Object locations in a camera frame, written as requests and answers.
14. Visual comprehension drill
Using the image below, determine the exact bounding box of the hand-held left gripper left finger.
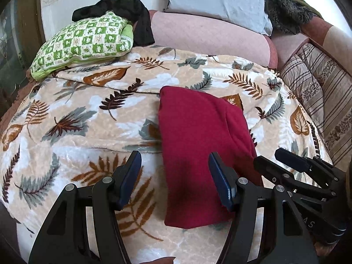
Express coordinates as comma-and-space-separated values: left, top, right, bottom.
28, 151, 143, 264

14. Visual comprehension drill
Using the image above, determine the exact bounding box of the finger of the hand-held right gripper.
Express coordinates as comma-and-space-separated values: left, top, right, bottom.
274, 148, 345, 191
253, 156, 303, 193

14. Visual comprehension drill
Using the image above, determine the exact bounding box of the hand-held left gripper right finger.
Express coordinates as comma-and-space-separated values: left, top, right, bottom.
208, 152, 319, 264

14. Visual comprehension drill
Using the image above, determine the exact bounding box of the red knit garment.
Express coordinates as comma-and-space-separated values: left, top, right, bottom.
158, 86, 262, 229

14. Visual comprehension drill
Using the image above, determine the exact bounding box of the leaf print blanket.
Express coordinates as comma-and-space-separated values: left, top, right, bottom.
0, 44, 333, 264

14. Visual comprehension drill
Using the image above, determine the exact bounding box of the striped sofa cushion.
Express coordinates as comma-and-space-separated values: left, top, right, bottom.
279, 42, 352, 171

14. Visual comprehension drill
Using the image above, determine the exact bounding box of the maroon beige sofa back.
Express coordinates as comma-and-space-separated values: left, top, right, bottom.
271, 16, 352, 70

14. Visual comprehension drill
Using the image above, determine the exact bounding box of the green patterned pillow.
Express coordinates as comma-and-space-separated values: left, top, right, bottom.
30, 10, 134, 81

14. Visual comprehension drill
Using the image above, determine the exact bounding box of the pink quilted cushion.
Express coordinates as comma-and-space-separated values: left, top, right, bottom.
148, 9, 278, 70

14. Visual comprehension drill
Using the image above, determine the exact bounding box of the dark furry cloth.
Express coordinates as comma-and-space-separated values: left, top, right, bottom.
265, 0, 323, 35

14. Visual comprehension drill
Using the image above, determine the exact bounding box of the black cloth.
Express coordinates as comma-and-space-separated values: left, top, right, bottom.
72, 0, 155, 47

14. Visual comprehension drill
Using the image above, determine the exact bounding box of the wooden glass cabinet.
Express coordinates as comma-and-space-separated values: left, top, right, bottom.
0, 0, 44, 110

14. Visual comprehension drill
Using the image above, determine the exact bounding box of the grey pillow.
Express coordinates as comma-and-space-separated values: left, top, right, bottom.
164, 0, 273, 36

